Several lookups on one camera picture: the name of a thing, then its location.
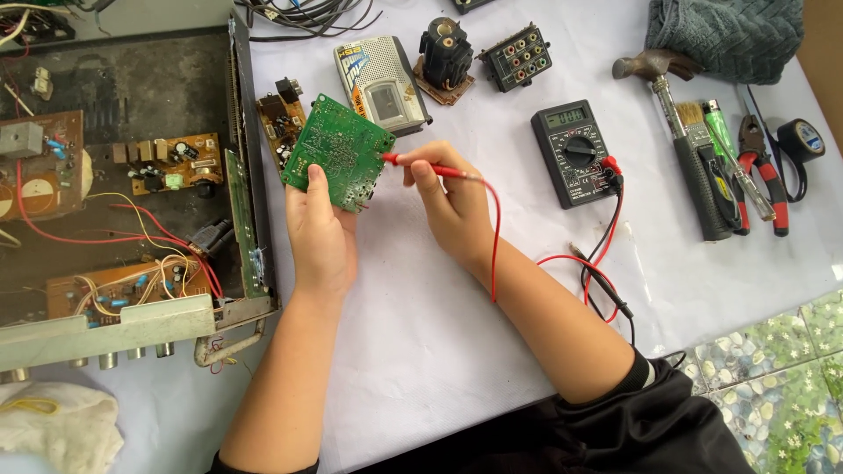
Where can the grey towel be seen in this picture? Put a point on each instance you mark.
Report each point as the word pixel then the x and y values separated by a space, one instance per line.
pixel 724 36

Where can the black RCA connector block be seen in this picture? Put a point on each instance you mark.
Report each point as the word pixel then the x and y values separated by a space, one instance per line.
pixel 516 58

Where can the white cloth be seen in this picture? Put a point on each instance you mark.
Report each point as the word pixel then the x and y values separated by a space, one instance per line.
pixel 56 428

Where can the green lighter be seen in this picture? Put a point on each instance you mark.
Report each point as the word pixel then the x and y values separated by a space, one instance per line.
pixel 718 128

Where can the small paint brush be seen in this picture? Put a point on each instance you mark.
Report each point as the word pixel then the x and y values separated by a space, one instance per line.
pixel 698 131

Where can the steel claw hammer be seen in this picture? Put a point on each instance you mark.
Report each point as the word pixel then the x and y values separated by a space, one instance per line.
pixel 685 131

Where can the black digital multimeter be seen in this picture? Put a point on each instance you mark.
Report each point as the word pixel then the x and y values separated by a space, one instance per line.
pixel 574 153

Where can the person's right hand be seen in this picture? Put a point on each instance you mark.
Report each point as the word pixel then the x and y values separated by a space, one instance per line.
pixel 454 210

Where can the black sleeve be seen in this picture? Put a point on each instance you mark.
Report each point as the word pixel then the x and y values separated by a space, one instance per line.
pixel 593 428

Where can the white table sheet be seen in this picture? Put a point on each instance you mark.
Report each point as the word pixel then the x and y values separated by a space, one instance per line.
pixel 461 316

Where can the small brown circuit board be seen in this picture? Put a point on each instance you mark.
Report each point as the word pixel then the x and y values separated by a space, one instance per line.
pixel 282 128

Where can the green circuit board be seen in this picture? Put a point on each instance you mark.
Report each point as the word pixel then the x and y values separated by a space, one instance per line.
pixel 337 153

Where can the silver cassette player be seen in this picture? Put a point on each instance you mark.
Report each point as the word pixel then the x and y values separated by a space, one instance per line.
pixel 380 85

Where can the black transformer on board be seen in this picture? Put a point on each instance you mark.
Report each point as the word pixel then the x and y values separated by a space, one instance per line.
pixel 445 59

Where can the open amplifier chassis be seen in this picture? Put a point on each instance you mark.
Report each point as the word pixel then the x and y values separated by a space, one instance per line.
pixel 118 197

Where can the black multimeter probe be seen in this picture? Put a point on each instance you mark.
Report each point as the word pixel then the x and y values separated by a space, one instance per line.
pixel 602 280

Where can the red multimeter probe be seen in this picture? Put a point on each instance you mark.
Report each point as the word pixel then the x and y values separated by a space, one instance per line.
pixel 428 168

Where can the person's left hand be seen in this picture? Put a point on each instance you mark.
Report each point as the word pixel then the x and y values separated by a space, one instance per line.
pixel 323 237

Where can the black electrical tape roll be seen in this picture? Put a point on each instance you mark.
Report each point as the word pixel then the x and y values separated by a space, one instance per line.
pixel 800 141

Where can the black plastic part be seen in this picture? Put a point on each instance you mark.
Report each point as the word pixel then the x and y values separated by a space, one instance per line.
pixel 471 4

